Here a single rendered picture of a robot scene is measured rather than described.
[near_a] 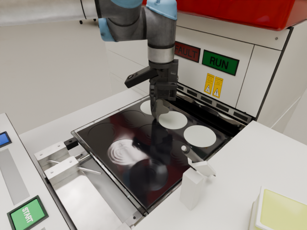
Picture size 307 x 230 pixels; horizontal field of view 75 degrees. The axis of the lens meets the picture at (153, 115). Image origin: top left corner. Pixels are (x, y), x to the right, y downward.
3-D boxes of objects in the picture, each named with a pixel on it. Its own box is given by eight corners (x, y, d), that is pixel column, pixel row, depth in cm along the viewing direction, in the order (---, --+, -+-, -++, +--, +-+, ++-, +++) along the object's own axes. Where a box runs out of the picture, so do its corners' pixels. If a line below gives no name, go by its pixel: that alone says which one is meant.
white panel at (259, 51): (113, 74, 117) (102, -6, 93) (245, 150, 69) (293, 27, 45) (108, 75, 115) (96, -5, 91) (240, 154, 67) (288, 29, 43)
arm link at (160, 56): (145, 48, 52) (149, 39, 58) (145, 65, 55) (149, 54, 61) (174, 49, 51) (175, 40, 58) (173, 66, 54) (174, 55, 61)
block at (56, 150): (64, 146, 62) (61, 139, 60) (68, 153, 60) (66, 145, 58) (36, 160, 58) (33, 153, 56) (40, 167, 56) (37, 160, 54)
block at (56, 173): (75, 161, 57) (72, 154, 56) (81, 169, 55) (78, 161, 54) (47, 177, 53) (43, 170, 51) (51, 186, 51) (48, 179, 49)
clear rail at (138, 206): (74, 132, 66) (73, 129, 65) (150, 216, 44) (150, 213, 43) (70, 134, 65) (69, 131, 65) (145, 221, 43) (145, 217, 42)
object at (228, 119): (152, 95, 93) (152, 76, 87) (241, 146, 67) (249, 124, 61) (149, 96, 92) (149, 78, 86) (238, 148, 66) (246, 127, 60)
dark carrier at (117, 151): (154, 95, 84) (154, 94, 83) (228, 137, 63) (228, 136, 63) (76, 133, 65) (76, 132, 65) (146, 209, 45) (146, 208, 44)
